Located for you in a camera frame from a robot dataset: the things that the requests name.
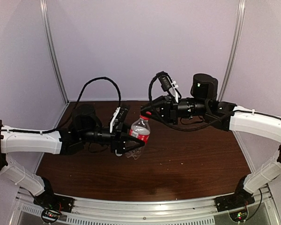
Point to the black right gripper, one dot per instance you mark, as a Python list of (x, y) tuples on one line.
[(168, 109)]

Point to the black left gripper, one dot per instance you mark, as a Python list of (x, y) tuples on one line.
[(118, 144)]

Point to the red label soda bottle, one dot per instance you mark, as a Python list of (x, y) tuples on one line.
[(140, 129)]

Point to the red soda bottle cap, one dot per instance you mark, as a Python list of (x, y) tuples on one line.
[(146, 116)]

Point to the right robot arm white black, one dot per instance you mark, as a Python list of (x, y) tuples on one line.
[(202, 110)]

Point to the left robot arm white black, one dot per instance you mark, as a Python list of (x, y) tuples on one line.
[(84, 128)]

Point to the left round circuit board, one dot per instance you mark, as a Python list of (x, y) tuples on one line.
[(50, 216)]

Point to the round circuit board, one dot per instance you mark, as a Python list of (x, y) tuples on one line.
[(238, 215), (50, 216)]

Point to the right round circuit board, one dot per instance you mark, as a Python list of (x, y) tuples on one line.
[(238, 215)]

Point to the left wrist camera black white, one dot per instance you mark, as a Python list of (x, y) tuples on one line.
[(118, 117)]

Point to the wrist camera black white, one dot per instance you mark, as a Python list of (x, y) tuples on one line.
[(168, 85), (118, 117)]

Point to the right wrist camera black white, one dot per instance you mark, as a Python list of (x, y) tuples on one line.
[(168, 85)]

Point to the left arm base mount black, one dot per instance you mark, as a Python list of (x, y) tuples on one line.
[(54, 202)]

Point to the aluminium front rail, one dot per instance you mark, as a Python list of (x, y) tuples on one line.
[(198, 211)]

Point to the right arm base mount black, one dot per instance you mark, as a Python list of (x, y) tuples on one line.
[(233, 201)]

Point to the right aluminium frame post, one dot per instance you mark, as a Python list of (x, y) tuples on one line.
[(233, 51)]

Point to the aluminium frame post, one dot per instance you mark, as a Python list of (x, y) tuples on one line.
[(51, 49), (233, 51)]

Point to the left aluminium frame post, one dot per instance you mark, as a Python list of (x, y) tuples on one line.
[(51, 49)]

